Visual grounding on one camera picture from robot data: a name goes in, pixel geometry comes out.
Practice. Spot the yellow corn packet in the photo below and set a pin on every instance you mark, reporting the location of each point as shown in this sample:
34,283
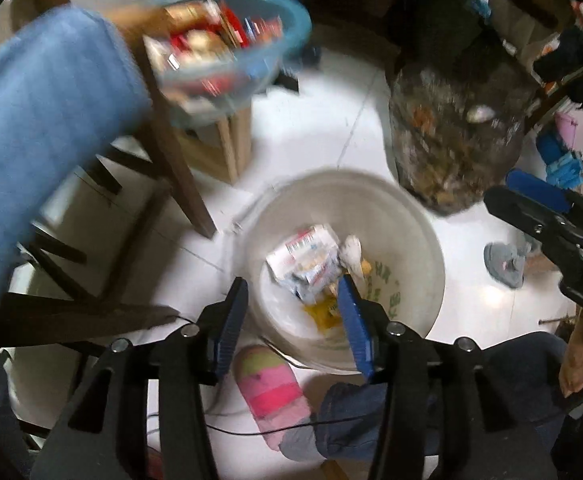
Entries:
324,310

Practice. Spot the pile of snack packets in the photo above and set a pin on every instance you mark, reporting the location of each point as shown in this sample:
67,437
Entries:
206,50

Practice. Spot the white pink snack packet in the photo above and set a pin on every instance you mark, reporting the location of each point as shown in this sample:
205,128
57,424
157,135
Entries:
301,255

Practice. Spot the black clothes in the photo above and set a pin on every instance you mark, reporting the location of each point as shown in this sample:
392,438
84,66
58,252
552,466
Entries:
581,65

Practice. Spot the grey slipper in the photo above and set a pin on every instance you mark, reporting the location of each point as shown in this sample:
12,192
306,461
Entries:
506,265

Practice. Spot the black cloth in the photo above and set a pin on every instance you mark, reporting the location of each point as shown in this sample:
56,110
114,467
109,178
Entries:
291,75

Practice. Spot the white knotted cloth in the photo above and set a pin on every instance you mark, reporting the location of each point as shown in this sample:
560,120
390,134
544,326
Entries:
351,255

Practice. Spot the blue checked star tablecloth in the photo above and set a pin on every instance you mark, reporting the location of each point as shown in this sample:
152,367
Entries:
46,135

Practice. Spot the blue cloth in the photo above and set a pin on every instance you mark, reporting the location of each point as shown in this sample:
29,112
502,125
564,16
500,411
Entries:
564,165

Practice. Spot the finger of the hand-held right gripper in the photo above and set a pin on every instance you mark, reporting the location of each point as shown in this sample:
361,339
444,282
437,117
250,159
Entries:
536,187
516,207

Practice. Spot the teal plastic basin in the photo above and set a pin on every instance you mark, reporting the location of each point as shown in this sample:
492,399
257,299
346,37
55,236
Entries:
291,25

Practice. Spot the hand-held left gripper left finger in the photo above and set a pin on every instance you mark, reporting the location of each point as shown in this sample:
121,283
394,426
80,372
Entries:
229,327

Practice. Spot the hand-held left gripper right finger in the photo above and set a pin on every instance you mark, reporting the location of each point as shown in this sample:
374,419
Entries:
356,332

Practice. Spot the white plastic bucket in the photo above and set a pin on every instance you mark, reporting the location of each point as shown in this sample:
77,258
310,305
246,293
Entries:
401,240

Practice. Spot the wooden chair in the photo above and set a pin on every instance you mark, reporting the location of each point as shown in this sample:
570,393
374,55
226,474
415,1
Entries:
171,160

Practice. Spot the pink striped sock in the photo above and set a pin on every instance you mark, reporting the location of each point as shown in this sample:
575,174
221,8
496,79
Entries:
269,390

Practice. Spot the light wooden stool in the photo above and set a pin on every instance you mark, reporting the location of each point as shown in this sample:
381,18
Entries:
226,150

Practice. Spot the dark translucent garbage bag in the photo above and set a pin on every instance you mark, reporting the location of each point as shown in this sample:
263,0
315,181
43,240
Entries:
451,150

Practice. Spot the pink container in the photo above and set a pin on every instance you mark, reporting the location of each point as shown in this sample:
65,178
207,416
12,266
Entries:
566,127

